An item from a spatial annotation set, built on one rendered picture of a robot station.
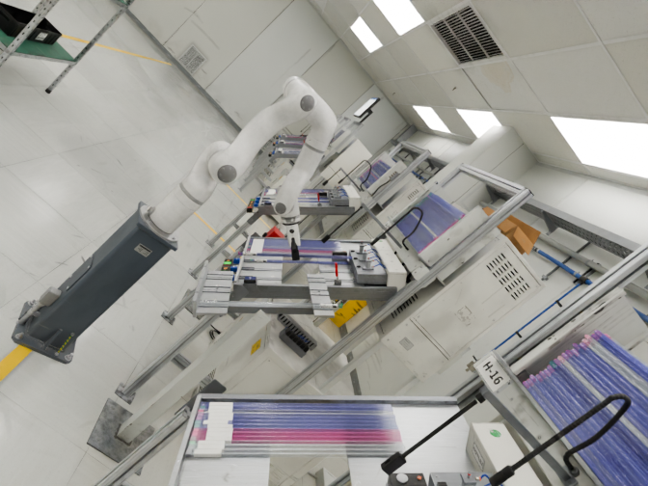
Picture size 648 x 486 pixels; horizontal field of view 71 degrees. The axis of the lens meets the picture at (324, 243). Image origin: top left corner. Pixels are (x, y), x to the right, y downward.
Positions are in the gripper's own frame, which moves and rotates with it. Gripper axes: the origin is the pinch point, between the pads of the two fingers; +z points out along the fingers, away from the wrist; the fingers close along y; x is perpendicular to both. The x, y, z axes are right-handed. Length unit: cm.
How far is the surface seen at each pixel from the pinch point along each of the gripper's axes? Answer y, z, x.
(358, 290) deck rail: -9.9, 16.5, -25.4
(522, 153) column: 306, 20, -254
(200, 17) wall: 871, -245, 164
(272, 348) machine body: -9.0, 39.8, 15.7
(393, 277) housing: -7.9, 13.1, -41.8
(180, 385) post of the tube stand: -35, 35, 50
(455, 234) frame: -12, -4, -68
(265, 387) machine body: -9, 59, 22
